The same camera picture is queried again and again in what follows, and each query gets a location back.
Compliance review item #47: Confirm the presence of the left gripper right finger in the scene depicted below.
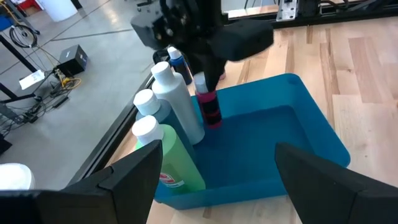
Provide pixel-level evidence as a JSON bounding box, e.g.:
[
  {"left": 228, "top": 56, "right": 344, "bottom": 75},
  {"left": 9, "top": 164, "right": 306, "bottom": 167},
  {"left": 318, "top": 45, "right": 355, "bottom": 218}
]
[{"left": 274, "top": 141, "right": 388, "bottom": 224}]

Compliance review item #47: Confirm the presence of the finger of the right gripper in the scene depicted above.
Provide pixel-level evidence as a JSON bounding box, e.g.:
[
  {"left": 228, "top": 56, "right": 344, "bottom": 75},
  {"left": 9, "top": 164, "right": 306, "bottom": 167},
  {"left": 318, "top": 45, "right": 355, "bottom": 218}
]
[
  {"left": 201, "top": 57, "right": 228, "bottom": 93},
  {"left": 186, "top": 53, "right": 205, "bottom": 75}
]

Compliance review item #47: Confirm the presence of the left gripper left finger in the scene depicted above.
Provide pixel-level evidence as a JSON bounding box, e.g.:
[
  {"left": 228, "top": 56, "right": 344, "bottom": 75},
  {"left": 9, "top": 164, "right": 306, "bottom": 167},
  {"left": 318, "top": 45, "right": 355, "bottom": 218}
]
[{"left": 58, "top": 139, "right": 164, "bottom": 224}]

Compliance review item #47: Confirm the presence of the dark blue paint bottle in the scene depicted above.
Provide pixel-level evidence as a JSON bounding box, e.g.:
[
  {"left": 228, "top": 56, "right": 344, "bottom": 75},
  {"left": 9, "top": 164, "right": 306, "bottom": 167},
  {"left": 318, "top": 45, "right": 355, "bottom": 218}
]
[{"left": 167, "top": 46, "right": 193, "bottom": 86}]

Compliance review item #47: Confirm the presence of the dark red paint bottle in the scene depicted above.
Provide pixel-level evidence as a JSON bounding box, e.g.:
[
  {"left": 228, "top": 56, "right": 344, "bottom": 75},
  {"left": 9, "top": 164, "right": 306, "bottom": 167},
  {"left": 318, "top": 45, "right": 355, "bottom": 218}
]
[{"left": 193, "top": 72, "right": 223, "bottom": 130}]

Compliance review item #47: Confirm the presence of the tall white bottle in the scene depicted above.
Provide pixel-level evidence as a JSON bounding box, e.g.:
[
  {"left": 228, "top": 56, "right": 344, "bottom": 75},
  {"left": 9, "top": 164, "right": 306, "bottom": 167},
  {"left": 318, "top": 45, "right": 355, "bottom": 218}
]
[{"left": 150, "top": 61, "right": 206, "bottom": 146}]

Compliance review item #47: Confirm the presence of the large green paint bottle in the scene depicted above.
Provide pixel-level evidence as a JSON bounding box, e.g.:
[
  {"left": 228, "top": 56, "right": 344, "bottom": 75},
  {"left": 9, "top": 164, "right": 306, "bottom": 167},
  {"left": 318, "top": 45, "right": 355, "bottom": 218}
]
[{"left": 131, "top": 114, "right": 206, "bottom": 193}]

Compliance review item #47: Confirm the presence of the large grey paint bottle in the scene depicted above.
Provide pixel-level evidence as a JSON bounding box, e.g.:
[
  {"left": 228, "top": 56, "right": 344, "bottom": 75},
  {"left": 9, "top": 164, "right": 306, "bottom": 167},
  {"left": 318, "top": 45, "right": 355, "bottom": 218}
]
[{"left": 132, "top": 88, "right": 197, "bottom": 162}]

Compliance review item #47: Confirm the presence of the blue plastic bin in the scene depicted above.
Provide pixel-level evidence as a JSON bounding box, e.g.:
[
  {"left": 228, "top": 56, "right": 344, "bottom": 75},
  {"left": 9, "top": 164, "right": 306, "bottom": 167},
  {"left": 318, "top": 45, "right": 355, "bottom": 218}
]
[{"left": 154, "top": 73, "right": 351, "bottom": 211}]

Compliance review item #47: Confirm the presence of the black power strip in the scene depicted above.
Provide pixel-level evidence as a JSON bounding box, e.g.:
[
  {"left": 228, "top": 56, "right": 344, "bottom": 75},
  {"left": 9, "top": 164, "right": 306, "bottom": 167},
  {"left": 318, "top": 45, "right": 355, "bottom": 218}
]
[{"left": 52, "top": 95, "right": 70, "bottom": 109}]

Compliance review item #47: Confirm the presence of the black box on floor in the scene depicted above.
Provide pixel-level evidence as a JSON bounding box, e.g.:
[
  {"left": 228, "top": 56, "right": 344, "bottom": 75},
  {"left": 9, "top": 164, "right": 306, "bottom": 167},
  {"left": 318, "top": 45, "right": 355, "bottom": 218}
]
[{"left": 57, "top": 44, "right": 89, "bottom": 77}]

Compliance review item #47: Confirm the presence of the white round pillar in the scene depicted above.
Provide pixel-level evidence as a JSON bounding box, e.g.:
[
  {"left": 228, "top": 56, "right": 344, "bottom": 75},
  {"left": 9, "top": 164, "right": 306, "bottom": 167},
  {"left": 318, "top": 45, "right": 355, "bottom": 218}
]
[{"left": 39, "top": 0, "right": 78, "bottom": 22}]

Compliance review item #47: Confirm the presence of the white paper sheet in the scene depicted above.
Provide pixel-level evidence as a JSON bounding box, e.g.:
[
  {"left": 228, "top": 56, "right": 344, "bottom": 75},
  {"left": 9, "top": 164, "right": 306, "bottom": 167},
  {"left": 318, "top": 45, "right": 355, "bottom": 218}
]
[{"left": 19, "top": 69, "right": 46, "bottom": 90}]

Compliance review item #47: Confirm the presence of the black floor stand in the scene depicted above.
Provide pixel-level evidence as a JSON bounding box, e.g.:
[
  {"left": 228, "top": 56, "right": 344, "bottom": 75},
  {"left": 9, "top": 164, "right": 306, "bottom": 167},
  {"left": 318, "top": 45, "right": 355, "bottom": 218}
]
[{"left": 0, "top": 0, "right": 41, "bottom": 103}]

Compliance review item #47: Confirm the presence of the yellow floor cable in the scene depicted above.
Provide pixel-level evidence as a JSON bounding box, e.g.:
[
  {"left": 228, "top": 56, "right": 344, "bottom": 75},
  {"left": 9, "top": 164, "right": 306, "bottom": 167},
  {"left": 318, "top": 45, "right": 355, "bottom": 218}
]
[{"left": 55, "top": 70, "right": 82, "bottom": 91}]

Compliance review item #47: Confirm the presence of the black coiled cable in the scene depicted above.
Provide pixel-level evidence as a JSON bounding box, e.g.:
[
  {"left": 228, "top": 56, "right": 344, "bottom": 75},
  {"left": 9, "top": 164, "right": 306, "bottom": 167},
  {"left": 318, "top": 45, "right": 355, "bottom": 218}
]
[{"left": 8, "top": 24, "right": 39, "bottom": 49}]

